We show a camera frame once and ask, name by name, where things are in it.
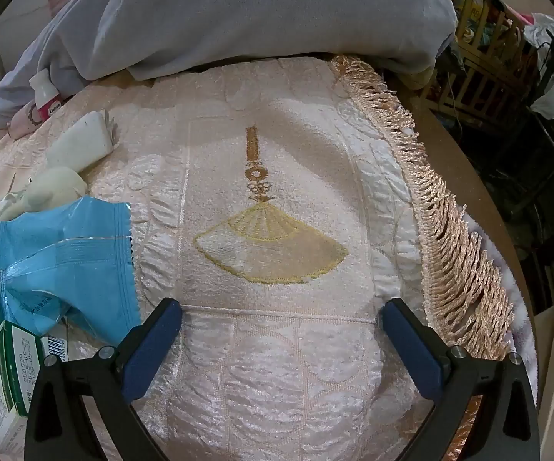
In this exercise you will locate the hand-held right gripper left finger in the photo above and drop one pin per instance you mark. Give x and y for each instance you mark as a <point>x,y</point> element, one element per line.
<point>152,350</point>

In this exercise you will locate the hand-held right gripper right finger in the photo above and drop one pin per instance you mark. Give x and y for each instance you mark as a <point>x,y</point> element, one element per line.
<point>411,350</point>

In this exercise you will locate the blue plastic wrapper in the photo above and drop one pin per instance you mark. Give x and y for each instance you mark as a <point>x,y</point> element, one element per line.
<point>75,273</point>

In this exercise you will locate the green white carton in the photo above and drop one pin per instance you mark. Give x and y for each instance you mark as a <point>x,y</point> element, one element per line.
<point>3,379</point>

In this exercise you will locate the white pad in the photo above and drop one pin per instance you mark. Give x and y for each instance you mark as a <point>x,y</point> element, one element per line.
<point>82,141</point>

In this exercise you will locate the embroidered pink fringed blanket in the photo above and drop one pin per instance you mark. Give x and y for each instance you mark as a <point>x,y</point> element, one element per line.
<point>277,153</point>

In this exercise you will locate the small pink cloth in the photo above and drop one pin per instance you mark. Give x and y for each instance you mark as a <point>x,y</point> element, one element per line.
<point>22,117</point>

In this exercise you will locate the white bottle with pink label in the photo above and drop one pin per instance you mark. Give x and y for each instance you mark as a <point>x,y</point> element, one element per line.
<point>46,98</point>

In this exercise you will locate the wooden crib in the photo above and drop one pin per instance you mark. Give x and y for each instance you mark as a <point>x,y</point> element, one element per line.
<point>490,62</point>

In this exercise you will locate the grey quilt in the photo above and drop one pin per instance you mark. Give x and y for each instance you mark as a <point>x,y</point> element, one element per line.
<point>233,19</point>

